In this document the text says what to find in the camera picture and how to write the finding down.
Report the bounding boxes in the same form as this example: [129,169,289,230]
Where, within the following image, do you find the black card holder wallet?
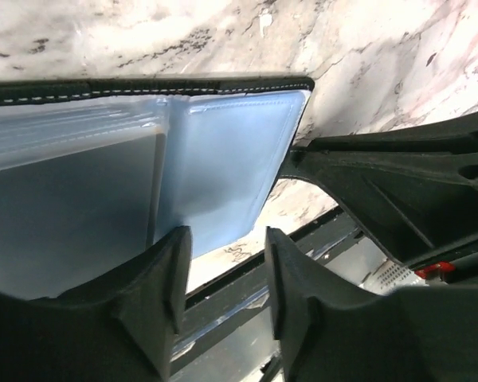
[0,76,315,300]

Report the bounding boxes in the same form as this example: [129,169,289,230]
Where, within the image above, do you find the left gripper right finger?
[264,228,478,381]

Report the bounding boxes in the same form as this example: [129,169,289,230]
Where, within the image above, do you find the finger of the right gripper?
[288,112,478,269]

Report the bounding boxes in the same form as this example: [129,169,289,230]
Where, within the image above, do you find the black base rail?
[170,210,383,375]

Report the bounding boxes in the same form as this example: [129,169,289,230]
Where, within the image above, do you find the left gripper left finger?
[0,226,192,381]

